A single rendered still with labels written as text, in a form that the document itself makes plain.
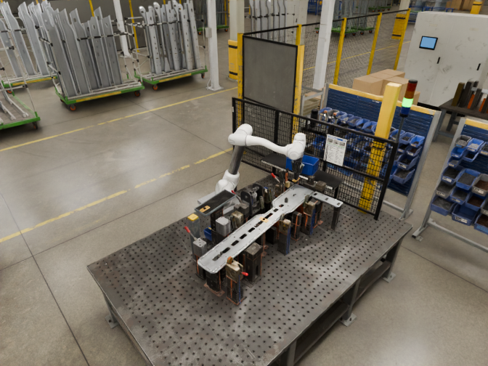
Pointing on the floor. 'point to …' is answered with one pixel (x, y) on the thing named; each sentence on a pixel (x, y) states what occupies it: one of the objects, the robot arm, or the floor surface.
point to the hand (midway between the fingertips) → (296, 176)
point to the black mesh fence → (313, 151)
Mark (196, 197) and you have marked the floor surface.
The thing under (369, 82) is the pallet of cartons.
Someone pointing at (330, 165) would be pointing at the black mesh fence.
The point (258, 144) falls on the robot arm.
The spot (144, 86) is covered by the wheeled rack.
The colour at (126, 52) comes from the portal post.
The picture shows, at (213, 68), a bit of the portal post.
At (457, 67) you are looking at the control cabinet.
